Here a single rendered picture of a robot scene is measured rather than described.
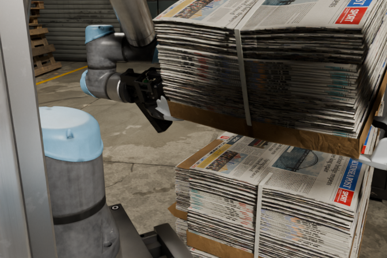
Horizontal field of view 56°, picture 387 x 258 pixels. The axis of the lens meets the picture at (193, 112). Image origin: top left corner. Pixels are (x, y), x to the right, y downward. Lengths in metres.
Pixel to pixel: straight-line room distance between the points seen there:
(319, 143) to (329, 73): 0.14
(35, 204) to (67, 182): 0.27
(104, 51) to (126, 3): 0.20
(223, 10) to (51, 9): 8.31
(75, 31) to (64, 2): 0.65
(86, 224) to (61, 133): 0.15
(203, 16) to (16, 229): 0.49
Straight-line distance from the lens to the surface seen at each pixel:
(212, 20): 0.64
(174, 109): 0.77
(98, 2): 8.39
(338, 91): 0.58
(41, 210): 0.27
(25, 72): 0.24
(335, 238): 0.83
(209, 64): 0.66
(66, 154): 0.52
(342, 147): 0.64
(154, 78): 0.87
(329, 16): 0.57
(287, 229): 0.85
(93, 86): 0.98
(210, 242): 0.95
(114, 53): 0.94
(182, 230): 1.55
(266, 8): 0.66
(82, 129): 0.53
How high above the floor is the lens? 1.20
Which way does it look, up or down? 16 degrees down
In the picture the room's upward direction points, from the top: straight up
